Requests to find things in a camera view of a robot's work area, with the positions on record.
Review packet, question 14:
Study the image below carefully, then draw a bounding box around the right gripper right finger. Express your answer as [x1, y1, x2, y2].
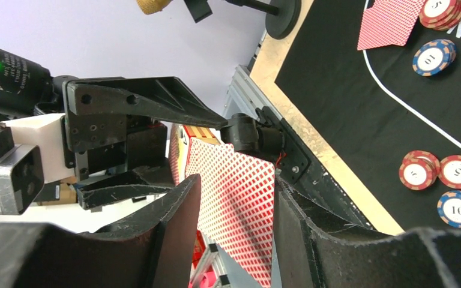
[273, 179, 461, 287]

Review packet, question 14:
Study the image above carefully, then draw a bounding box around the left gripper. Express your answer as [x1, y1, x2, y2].
[0, 77, 227, 215]

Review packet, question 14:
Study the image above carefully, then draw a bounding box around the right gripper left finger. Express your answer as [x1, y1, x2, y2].
[0, 174, 201, 287]

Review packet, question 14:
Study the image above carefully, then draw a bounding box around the playing card deck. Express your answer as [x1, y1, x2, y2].
[169, 124, 275, 287]

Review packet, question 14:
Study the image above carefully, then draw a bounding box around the red poker chip stack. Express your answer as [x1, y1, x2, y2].
[399, 150, 441, 191]

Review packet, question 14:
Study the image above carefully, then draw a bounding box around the blue poker chip stack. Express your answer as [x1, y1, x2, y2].
[437, 190, 461, 228]

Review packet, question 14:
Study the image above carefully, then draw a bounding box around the single playing card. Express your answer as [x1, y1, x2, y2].
[357, 1, 425, 50]

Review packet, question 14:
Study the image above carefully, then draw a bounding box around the single red poker chip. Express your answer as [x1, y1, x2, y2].
[419, 0, 461, 31]

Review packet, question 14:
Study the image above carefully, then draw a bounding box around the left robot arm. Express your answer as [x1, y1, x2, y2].
[0, 49, 227, 215]

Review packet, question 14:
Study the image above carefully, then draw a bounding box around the black poker table mat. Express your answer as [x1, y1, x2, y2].
[276, 1, 461, 230]

